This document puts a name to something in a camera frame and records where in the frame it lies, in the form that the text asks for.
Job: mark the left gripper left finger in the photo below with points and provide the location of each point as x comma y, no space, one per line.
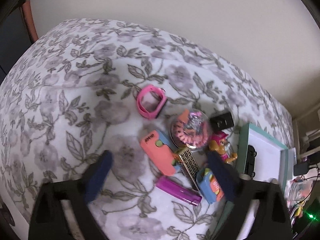
48,220

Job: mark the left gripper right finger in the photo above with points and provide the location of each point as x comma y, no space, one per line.
272,219

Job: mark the purple lighter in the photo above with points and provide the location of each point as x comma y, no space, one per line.
177,191

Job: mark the black power adapter cube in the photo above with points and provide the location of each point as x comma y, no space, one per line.
221,121

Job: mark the coral toy phone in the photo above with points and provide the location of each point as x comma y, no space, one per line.
160,149

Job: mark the white teal-rimmed box tray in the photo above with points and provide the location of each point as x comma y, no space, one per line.
274,160

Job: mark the black charger block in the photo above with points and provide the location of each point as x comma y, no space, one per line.
300,169

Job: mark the orange pink cartoon figure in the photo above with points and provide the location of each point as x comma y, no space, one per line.
218,142

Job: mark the clear capsule with pink toy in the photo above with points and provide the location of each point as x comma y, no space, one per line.
191,129

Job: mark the floral grey white bedspread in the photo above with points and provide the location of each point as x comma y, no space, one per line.
72,95

